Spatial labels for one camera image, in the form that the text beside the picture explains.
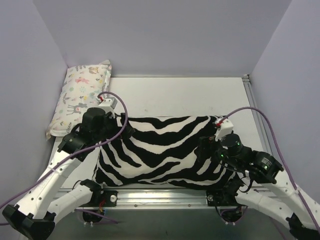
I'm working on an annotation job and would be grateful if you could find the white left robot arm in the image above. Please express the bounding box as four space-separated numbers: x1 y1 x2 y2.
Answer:
2 107 134 240

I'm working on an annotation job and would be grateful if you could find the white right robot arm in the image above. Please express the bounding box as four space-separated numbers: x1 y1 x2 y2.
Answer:
195 133 320 240

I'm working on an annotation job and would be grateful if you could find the floral animal print pillow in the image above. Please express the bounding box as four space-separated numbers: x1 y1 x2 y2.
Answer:
45 59 112 140

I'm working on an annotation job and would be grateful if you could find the zebra striped pillow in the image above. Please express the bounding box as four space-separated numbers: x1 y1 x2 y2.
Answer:
92 115 238 190

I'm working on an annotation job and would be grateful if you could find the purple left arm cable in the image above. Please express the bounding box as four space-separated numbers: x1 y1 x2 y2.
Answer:
0 91 129 210

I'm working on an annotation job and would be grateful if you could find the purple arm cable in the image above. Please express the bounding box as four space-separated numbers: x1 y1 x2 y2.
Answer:
0 91 129 210
219 106 320 232

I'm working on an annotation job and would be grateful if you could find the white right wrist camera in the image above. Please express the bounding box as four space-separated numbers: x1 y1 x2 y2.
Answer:
214 118 234 142

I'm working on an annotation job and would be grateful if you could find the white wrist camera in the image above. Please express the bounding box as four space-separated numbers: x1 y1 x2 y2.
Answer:
214 118 234 142
97 97 118 118

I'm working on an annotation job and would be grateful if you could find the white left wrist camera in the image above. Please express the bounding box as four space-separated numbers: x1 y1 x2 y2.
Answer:
97 97 118 118

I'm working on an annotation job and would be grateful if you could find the aluminium right side rail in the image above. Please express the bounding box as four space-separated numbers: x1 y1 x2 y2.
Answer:
242 74 273 155

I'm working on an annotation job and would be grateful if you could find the aluminium rail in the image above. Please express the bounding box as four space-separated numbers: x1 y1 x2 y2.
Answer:
242 74 273 155
74 188 251 208

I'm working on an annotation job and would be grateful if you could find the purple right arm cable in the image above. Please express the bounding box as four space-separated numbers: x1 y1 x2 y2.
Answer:
219 106 320 232

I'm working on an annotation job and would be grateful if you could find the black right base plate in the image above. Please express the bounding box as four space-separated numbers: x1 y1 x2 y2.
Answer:
206 189 240 207

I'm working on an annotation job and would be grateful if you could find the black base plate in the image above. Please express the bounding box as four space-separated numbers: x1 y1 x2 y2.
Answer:
88 190 118 207
206 189 240 207

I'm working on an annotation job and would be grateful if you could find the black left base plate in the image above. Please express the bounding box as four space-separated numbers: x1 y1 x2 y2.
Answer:
88 190 118 207

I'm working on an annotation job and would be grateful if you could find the aluminium front rail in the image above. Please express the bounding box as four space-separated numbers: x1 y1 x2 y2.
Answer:
74 188 251 208

